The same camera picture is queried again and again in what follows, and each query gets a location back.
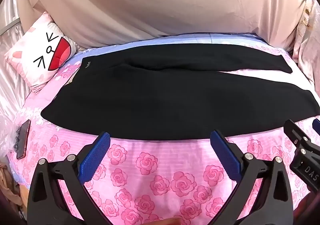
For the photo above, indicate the beige draped cloth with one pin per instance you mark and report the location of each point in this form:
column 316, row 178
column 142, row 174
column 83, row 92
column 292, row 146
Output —
column 150, row 3

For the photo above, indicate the brown cloth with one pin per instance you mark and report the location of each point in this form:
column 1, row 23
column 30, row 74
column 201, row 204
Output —
column 10, row 187

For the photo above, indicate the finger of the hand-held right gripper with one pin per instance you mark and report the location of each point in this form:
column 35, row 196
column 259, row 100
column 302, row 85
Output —
column 317, row 125
column 293, row 131

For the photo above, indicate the pink rose print bed sheet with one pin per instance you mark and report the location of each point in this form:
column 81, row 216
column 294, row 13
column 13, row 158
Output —
column 162, row 165

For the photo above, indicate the black pants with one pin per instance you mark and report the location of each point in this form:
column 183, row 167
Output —
column 150, row 100

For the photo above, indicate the cartoon face pillow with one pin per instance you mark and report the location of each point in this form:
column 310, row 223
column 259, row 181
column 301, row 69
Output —
column 37, row 50

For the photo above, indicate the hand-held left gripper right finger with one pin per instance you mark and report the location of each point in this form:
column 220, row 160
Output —
column 225, row 156

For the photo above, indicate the floral beige curtain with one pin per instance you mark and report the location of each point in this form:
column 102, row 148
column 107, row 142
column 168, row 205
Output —
column 307, row 47

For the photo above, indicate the silver satin curtain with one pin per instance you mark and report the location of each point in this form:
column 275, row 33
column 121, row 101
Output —
column 10, row 90

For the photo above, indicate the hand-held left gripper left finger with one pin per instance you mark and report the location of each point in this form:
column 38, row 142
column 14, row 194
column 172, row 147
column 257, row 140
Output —
column 96, row 156

